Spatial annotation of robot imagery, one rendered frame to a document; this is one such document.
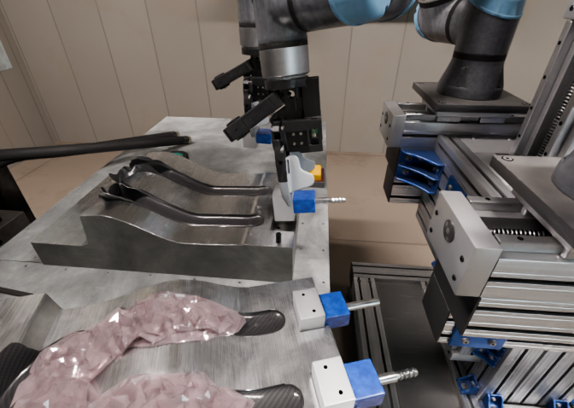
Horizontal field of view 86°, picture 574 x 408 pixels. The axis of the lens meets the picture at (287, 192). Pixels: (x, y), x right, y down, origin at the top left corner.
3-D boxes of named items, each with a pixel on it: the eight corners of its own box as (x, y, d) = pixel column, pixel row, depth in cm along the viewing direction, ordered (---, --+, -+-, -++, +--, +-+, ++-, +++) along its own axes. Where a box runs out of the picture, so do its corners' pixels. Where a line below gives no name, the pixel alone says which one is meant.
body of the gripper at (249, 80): (276, 104, 75) (275, 49, 68) (241, 102, 76) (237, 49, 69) (281, 96, 81) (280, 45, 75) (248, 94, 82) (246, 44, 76)
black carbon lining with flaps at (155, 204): (273, 193, 71) (272, 155, 66) (261, 239, 58) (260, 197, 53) (129, 185, 74) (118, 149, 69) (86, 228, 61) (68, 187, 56)
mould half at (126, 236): (300, 204, 80) (301, 157, 72) (292, 283, 58) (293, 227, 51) (115, 194, 84) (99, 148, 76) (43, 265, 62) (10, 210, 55)
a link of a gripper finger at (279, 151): (286, 183, 50) (282, 128, 48) (277, 183, 50) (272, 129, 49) (289, 178, 55) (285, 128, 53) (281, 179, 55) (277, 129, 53)
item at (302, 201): (344, 206, 60) (344, 180, 58) (346, 218, 56) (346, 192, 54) (278, 208, 62) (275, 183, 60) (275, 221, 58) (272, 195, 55)
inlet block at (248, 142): (293, 143, 86) (294, 125, 84) (291, 151, 82) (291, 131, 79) (248, 140, 88) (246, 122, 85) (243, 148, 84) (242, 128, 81)
